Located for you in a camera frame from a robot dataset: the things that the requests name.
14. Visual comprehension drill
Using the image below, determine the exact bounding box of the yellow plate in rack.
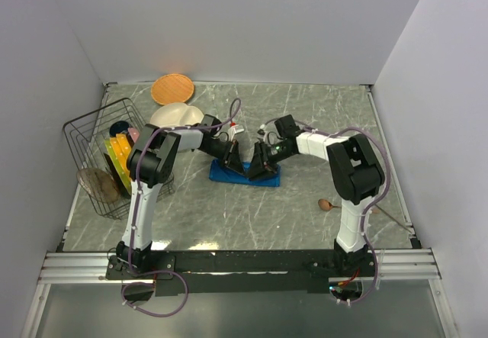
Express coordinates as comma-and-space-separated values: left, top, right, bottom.
110, 134, 131, 177

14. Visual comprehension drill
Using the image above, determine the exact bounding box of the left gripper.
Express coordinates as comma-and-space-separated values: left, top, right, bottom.
202, 140, 246, 177

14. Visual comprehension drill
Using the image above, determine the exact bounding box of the blue cloth napkin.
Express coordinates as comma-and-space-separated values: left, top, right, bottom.
209, 159, 281, 188

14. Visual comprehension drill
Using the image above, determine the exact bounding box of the black wire dish rack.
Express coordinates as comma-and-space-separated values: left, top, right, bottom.
63, 97, 175, 220

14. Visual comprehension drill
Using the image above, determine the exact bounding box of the orange woven round mat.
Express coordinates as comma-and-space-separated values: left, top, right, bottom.
151, 73, 194, 105

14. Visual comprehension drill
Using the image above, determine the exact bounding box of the cream divided plate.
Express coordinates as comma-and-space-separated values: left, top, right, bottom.
149, 102, 204, 152

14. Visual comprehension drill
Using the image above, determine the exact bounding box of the brown wooden plate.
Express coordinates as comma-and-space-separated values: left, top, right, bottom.
76, 168, 120, 204

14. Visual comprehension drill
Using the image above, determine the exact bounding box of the dark blue bowl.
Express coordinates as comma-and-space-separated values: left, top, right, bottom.
109, 121, 130, 137

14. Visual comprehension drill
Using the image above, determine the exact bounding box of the purple cable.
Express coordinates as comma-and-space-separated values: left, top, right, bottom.
120, 97, 242, 319
262, 118, 390, 307

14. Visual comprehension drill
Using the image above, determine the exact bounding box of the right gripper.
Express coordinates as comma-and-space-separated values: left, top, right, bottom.
245, 140, 295, 182

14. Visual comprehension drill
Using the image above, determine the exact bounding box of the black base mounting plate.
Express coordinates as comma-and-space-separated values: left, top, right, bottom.
106, 249, 375, 297

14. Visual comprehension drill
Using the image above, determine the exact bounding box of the green plate in rack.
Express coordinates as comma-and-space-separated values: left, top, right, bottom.
104, 138, 132, 195

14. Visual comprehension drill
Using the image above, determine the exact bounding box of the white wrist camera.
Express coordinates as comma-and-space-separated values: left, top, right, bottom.
227, 122, 245, 137
257, 124, 268, 139

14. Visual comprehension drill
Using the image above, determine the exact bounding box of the pink plate in rack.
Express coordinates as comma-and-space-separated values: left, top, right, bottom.
128, 127, 140, 144

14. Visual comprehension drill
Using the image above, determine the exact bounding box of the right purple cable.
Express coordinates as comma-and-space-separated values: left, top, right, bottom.
262, 118, 390, 307

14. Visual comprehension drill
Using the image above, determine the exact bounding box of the wooden spoon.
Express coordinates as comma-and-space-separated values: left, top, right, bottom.
317, 198, 340, 211

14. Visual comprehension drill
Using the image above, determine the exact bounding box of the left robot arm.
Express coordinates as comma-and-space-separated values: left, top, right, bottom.
115, 114, 244, 278

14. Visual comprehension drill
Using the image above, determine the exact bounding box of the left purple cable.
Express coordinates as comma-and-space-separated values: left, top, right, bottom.
120, 97, 242, 319

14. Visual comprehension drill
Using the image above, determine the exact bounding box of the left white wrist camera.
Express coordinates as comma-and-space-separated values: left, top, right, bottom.
227, 122, 245, 137

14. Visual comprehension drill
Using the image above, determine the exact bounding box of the metal fork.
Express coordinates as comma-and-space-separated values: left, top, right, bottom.
372, 205, 413, 234

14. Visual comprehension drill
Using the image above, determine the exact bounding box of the aluminium rail frame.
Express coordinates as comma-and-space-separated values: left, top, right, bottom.
21, 249, 459, 337

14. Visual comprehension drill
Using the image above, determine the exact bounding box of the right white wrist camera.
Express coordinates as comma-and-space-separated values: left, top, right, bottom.
257, 124, 268, 139

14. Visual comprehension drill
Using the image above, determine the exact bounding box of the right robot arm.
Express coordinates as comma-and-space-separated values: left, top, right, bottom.
247, 114, 390, 276

